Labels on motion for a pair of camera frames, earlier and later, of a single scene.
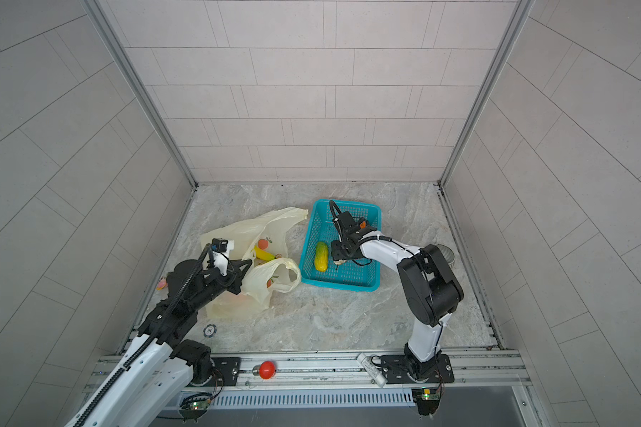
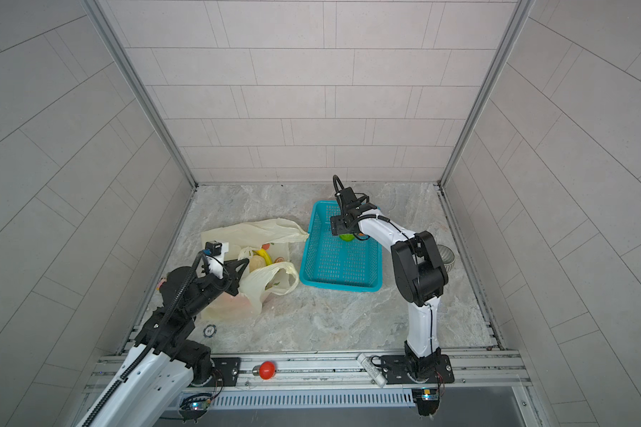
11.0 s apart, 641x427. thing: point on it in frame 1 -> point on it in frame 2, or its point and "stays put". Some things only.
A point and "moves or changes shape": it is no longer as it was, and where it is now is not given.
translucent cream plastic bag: (261, 241) moves or changes shape
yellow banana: (263, 254) stays put
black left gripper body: (230, 281) stays put
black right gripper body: (340, 249) -> (342, 223)
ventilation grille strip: (316, 399) stays put
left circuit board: (193, 406) stays put
